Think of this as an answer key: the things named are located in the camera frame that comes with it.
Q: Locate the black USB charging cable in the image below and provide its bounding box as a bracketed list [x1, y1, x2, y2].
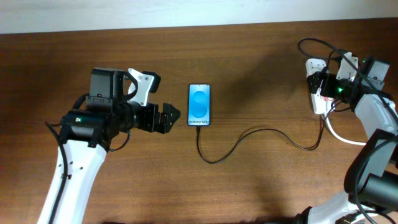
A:
[195, 102, 335, 165]

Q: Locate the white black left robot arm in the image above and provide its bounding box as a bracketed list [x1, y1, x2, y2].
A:
[38, 68, 180, 223]

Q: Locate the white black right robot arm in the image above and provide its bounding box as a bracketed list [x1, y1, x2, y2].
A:
[294, 53, 397, 223]

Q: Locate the white power strip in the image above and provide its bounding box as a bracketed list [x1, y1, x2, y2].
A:
[305, 58, 333, 114]

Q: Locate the blue Galaxy smartphone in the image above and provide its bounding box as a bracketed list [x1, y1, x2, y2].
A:
[188, 84, 211, 126]

